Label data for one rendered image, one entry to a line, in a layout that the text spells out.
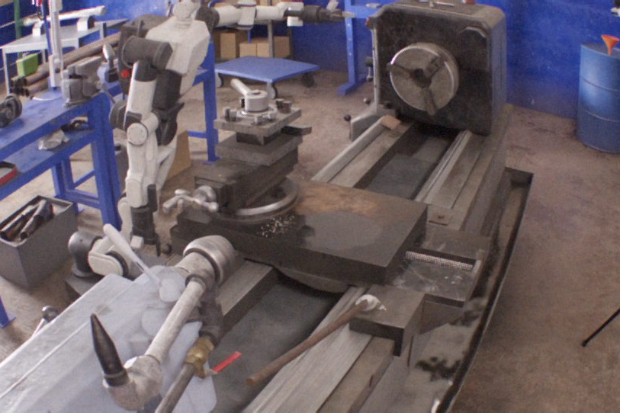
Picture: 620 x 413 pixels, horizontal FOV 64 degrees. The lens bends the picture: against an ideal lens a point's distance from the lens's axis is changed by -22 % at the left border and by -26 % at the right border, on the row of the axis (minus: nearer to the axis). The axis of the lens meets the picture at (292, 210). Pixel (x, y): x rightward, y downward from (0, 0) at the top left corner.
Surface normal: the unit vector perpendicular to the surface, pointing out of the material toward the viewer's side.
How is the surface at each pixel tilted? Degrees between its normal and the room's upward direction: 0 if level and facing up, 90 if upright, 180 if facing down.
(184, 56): 98
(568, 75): 90
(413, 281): 0
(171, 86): 111
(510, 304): 0
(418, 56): 90
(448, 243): 0
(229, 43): 90
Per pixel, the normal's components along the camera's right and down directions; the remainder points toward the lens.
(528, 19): -0.47, 0.44
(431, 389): -0.04, -0.88
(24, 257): 0.90, 0.17
